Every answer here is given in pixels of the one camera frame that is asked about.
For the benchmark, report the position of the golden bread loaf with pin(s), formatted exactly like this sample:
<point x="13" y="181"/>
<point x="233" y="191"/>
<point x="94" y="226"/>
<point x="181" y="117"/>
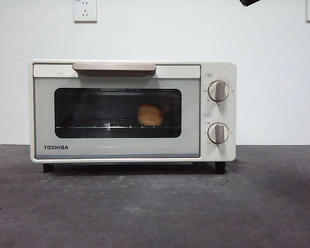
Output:
<point x="151" y="115"/>

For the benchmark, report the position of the cream oven control knob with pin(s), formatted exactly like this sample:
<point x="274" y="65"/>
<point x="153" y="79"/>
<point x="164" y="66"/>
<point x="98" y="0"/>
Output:
<point x="218" y="133"/>
<point x="218" y="91"/>

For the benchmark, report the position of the cream Toshiba toaster oven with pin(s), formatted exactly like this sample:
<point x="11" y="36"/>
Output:
<point x="222" y="113"/>

